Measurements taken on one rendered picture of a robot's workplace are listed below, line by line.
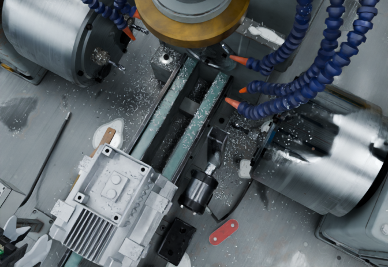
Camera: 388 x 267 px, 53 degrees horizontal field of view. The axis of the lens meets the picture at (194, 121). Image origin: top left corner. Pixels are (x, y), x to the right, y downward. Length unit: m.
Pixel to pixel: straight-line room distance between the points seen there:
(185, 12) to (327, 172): 0.38
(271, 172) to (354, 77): 0.52
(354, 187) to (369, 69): 0.53
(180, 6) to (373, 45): 0.79
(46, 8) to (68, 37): 0.08
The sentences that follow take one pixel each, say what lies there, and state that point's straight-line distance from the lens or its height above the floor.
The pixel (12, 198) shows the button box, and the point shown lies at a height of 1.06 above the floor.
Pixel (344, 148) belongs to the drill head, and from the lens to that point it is 0.74.
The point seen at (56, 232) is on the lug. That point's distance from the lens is 0.81.
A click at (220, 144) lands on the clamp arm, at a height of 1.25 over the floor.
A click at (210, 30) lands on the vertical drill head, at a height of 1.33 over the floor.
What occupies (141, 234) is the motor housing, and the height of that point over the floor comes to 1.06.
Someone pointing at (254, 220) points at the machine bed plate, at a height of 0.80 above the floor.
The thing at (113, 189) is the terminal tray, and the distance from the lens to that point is 0.74.
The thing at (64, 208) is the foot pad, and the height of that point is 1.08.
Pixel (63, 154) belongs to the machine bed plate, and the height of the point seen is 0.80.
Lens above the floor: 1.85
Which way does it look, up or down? 74 degrees down
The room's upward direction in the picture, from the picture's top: 6 degrees counter-clockwise
